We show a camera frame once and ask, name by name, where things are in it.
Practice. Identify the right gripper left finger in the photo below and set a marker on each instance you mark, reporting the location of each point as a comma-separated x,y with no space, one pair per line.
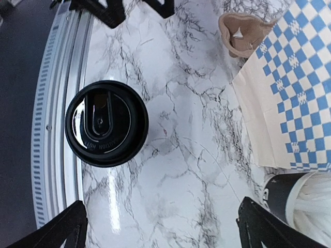
67,229

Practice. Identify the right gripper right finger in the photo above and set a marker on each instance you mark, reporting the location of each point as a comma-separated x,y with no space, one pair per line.
259,228

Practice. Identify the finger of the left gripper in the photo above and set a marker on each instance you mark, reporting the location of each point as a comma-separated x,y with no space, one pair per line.
112,15
165,10

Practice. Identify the black plastic cup lid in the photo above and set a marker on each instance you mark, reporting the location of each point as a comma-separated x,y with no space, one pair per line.
106,124

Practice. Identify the black cup holding straws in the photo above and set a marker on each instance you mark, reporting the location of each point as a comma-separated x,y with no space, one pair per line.
280,193

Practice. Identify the white wrapped straws bundle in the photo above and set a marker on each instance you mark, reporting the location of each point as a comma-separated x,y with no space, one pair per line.
312,208

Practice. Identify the brown cardboard cup carrier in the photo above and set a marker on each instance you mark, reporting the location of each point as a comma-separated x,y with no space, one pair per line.
242,33

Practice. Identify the blue checkered paper bag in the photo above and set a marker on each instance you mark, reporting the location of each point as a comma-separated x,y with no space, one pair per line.
284,91

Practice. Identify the aluminium front rail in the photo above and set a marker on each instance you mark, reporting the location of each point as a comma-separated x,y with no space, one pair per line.
56,172

